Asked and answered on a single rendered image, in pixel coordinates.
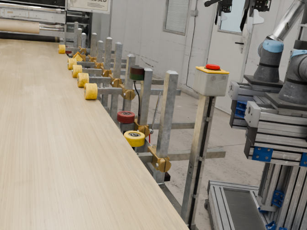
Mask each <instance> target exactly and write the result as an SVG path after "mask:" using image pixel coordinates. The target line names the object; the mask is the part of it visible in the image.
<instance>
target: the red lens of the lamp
mask: <svg viewBox="0 0 307 230"><path fill-rule="evenodd" d="M130 73H133V74H144V68H143V69H135V68H131V67H130Z"/></svg>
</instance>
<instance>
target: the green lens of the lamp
mask: <svg viewBox="0 0 307 230"><path fill-rule="evenodd" d="M143 76H144V74H143V75H135V74H131V73H130V75H129V78H130V79H132V80H143Z"/></svg>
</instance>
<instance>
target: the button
mask: <svg viewBox="0 0 307 230"><path fill-rule="evenodd" d="M206 68H207V69H212V70H219V69H220V66H218V65H215V64H207V65H206Z"/></svg>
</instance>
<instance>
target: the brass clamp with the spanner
mask: <svg viewBox="0 0 307 230"><path fill-rule="evenodd" d="M137 121H138V120H137V119H135V121H134V124H135V126H134V130H133V131H139V132H141V133H143V134H144V135H145V137H147V136H148V135H149V134H150V130H149V125H148V124H147V125H139V124H138V123H137Z"/></svg>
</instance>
